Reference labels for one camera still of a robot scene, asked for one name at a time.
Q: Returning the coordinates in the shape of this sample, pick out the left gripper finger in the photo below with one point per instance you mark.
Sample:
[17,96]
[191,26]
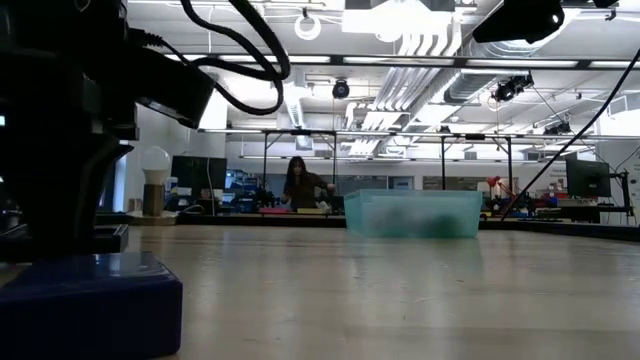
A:
[60,200]

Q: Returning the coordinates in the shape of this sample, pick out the glossy purple box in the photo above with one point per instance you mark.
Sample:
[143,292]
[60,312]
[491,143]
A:
[90,310]

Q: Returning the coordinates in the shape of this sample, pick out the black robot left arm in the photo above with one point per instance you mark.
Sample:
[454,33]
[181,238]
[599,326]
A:
[50,20]

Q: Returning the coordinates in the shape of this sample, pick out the black plastic tray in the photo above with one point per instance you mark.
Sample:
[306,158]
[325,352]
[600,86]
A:
[112,239]

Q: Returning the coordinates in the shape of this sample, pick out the white bulb brass lamp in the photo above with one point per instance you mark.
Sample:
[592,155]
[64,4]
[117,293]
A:
[154,170]

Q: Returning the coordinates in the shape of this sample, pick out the white light panel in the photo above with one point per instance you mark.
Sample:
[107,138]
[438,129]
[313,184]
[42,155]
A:
[400,20]

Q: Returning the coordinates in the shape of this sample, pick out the black computer monitor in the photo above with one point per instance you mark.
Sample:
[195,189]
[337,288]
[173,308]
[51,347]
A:
[588,177]
[199,172]

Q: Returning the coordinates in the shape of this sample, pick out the person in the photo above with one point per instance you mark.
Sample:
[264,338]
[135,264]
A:
[206,195]
[301,190]

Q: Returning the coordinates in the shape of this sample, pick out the red desk lamp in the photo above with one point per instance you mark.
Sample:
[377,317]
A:
[494,181]

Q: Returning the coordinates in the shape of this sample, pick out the black bar with light strips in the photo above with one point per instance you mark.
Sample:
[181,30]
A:
[336,60]

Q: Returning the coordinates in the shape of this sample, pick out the pink flat tray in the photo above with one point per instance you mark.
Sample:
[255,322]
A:
[275,211]

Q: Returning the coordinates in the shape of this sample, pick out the translucent green plastic bin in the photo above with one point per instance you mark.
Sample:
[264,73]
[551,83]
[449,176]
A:
[414,212]

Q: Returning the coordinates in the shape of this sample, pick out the yellow flat tray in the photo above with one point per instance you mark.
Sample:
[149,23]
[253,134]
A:
[311,211]

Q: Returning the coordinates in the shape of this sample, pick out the black hanging camera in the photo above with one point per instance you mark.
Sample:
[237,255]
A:
[557,128]
[341,89]
[511,87]

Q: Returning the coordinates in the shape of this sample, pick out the silver ventilation duct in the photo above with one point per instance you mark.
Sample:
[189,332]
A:
[475,85]

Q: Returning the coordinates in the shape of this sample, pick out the black background rig frame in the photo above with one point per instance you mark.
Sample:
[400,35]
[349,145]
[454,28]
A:
[475,136]
[300,132]

